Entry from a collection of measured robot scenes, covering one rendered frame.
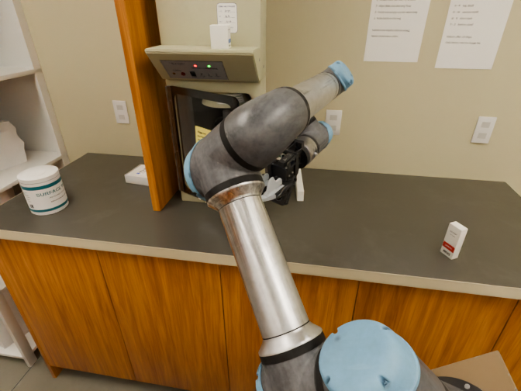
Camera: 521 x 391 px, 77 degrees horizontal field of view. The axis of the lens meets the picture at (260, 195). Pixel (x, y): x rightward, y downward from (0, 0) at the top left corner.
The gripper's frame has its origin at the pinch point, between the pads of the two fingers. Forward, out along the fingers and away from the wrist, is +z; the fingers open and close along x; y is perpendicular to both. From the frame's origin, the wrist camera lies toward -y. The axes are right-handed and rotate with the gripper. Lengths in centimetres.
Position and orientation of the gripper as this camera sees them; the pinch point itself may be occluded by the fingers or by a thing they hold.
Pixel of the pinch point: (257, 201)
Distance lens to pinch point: 79.9
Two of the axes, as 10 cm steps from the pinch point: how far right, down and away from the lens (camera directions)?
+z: -5.7, 5.4, -6.2
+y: -0.4, -7.7, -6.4
